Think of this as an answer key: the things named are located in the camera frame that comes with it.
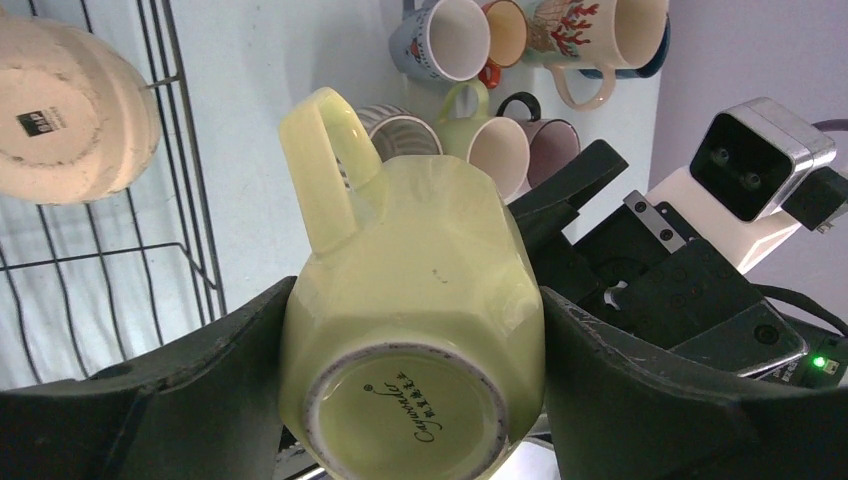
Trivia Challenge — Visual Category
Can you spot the grey-blue small cup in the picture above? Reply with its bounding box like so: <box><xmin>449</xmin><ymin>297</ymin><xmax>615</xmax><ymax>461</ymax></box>
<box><xmin>389</xmin><ymin>0</ymin><xmax>491</xmax><ymax>83</ymax></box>

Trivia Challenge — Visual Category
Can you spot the peach teapot-shaped cup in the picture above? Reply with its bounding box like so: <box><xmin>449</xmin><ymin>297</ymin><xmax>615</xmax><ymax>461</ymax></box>
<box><xmin>1</xmin><ymin>13</ymin><xmax>162</xmax><ymax>204</ymax></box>

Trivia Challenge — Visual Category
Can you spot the small orange cup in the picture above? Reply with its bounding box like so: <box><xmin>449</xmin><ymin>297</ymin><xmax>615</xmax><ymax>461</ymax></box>
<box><xmin>478</xmin><ymin>0</ymin><xmax>528</xmax><ymax>89</ymax></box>

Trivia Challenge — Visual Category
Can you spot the seashell coral print mug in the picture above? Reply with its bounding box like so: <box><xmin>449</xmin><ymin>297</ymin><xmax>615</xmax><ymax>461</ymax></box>
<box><xmin>522</xmin><ymin>0</ymin><xmax>669</xmax><ymax>111</ymax></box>

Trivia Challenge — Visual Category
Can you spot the yellow-green cup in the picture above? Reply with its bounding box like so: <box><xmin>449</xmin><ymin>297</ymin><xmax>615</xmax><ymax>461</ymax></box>
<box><xmin>279</xmin><ymin>87</ymin><xmax>545</xmax><ymax>479</ymax></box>

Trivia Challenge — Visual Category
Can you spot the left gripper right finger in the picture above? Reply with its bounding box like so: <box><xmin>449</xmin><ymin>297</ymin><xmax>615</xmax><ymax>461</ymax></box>
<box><xmin>541</xmin><ymin>288</ymin><xmax>847</xmax><ymax>479</ymax></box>

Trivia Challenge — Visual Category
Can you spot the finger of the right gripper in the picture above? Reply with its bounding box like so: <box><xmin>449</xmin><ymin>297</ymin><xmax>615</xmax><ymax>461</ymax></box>
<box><xmin>508</xmin><ymin>139</ymin><xmax>629</xmax><ymax>257</ymax></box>

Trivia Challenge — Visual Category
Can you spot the black wire dish rack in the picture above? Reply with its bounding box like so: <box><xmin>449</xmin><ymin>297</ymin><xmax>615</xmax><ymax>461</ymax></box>
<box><xmin>1</xmin><ymin>1</ymin><xmax>227</xmax><ymax>390</ymax></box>

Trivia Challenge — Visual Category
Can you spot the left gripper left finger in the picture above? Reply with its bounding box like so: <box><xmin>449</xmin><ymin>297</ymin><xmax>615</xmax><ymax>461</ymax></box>
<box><xmin>1</xmin><ymin>278</ymin><xmax>294</xmax><ymax>479</ymax></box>

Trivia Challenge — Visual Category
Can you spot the dark blue mug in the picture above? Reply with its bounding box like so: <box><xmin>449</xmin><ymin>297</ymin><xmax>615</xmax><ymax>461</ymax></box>
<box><xmin>561</xmin><ymin>3</ymin><xmax>671</xmax><ymax>79</ymax></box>

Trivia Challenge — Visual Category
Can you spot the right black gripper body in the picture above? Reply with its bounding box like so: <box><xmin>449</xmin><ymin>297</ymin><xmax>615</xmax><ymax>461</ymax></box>
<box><xmin>529</xmin><ymin>190</ymin><xmax>811</xmax><ymax>380</ymax></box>

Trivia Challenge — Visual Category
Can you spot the white ribbed mug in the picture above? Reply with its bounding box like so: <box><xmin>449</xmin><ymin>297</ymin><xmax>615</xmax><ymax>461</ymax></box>
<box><xmin>355</xmin><ymin>104</ymin><xmax>443</xmax><ymax>184</ymax></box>

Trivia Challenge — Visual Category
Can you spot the light green cup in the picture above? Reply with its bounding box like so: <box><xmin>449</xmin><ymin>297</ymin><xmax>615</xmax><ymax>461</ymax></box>
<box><xmin>433</xmin><ymin>80</ymin><xmax>530</xmax><ymax>200</ymax></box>

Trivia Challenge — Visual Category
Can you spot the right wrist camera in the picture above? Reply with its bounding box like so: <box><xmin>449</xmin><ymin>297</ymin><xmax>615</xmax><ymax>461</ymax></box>
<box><xmin>647</xmin><ymin>97</ymin><xmax>847</xmax><ymax>274</ymax></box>

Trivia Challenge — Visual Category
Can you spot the mauve cup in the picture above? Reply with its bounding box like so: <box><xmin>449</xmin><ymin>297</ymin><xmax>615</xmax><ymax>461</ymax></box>
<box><xmin>496</xmin><ymin>91</ymin><xmax>581</xmax><ymax>188</ymax></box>

